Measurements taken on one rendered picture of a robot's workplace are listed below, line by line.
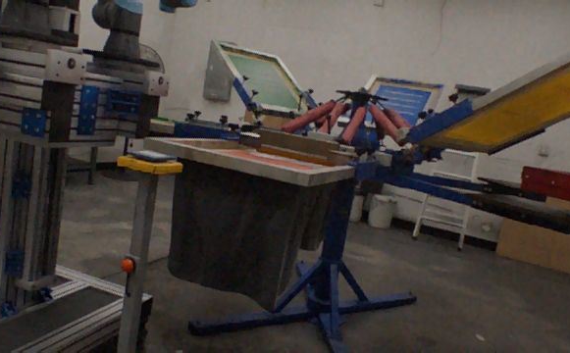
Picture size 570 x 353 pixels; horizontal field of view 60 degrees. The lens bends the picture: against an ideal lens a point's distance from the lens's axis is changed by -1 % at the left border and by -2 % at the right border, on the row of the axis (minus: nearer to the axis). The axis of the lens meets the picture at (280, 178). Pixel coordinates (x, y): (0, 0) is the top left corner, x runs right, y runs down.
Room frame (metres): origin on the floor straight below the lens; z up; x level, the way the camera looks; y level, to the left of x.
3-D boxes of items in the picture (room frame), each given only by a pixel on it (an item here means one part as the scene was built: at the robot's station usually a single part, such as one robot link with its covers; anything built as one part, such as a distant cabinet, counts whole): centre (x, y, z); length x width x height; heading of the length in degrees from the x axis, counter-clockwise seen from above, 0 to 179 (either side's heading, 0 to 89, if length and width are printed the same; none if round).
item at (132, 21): (2.06, 0.72, 1.42); 0.13 x 0.12 x 0.14; 48
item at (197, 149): (1.87, 0.04, 0.97); 0.79 x 0.58 x 0.04; 157
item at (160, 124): (2.73, 0.53, 1.05); 1.08 x 0.61 x 0.23; 97
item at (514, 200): (2.31, -0.78, 0.91); 1.34 x 0.40 x 0.08; 37
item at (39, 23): (1.58, 0.87, 1.31); 0.15 x 0.15 x 0.10
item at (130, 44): (2.05, 0.72, 1.31); 0.15 x 0.15 x 0.10
